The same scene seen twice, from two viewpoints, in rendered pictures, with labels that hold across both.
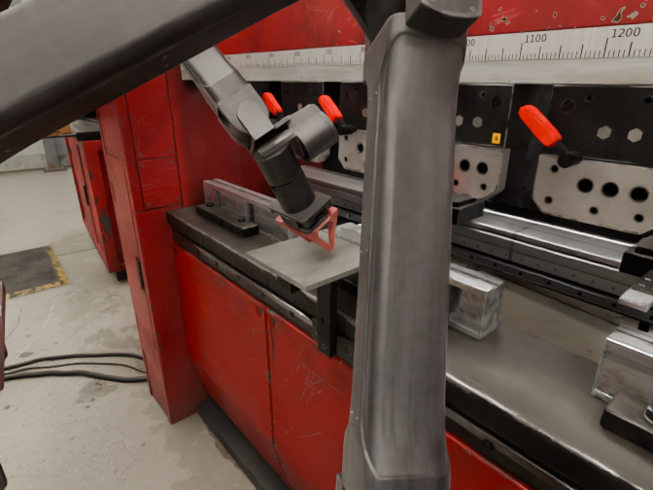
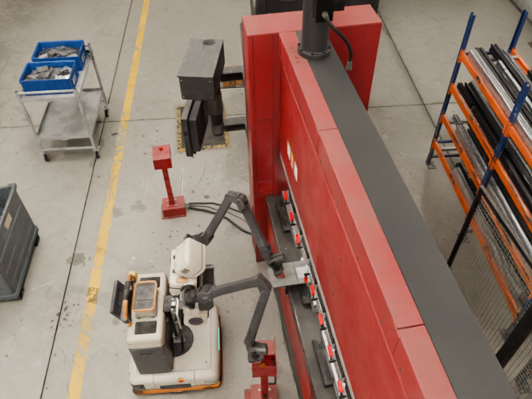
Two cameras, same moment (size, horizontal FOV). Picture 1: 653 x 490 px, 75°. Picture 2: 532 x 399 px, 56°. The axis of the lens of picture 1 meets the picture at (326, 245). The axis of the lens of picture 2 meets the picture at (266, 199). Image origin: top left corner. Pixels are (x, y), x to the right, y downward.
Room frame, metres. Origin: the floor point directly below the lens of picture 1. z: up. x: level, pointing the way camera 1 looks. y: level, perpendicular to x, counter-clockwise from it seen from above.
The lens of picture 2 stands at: (-1.02, -0.89, 3.82)
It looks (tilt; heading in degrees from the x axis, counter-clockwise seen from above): 47 degrees down; 31
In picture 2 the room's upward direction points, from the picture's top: 1 degrees counter-clockwise
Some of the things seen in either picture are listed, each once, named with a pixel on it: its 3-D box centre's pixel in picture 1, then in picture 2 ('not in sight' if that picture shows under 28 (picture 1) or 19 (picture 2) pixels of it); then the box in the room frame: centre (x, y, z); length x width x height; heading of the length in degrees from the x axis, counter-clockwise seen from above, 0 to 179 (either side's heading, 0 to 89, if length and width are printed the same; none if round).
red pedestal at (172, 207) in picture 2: not in sight; (167, 182); (1.45, 1.69, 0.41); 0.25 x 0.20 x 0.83; 130
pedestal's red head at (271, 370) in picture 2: not in sight; (264, 356); (0.24, -0.10, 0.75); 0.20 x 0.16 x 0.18; 33
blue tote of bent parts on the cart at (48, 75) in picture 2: not in sight; (50, 77); (1.70, 3.31, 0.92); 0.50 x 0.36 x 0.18; 125
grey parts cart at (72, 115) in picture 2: not in sight; (67, 103); (1.85, 3.40, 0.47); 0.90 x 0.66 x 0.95; 35
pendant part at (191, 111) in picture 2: not in sight; (195, 120); (1.37, 1.16, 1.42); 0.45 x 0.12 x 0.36; 25
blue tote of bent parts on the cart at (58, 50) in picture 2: not in sight; (60, 56); (2.06, 3.54, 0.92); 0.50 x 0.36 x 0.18; 125
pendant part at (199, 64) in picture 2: not in sight; (207, 105); (1.45, 1.10, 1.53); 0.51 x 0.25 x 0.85; 25
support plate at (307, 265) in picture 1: (331, 251); (288, 274); (0.73, -0.01, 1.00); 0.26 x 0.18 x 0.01; 130
